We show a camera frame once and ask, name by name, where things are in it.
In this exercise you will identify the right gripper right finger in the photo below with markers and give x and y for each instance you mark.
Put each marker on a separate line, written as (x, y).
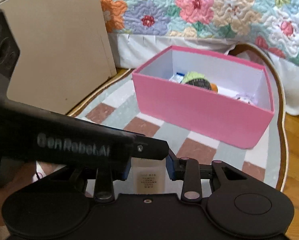
(188, 171)

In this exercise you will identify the green yarn ball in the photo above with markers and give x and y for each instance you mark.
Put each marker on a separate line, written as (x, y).
(196, 79)

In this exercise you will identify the pink cardboard box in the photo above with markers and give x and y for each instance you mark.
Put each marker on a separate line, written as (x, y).
(215, 115)

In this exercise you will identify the white bed skirt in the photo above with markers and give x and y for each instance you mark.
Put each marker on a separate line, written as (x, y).
(233, 66)

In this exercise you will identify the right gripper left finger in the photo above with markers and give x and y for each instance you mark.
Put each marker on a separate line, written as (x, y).
(107, 173)

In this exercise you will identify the floral quilt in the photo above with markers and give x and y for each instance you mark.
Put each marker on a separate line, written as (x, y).
(272, 25)

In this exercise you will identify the purple plush toy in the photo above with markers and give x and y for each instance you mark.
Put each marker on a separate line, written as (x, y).
(249, 99)

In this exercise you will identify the penguin pattern rug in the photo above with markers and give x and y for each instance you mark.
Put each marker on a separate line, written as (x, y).
(117, 107)

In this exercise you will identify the blue wet wipes pack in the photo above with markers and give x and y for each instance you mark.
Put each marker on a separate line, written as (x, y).
(177, 78)

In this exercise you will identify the foundation bottle gold cap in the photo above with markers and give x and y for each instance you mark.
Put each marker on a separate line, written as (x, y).
(148, 176)

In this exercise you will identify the person's left hand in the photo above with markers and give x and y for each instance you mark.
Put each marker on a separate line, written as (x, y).
(23, 177)

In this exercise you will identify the orange makeup sponge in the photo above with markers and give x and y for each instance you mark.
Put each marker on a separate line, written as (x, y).
(214, 87)

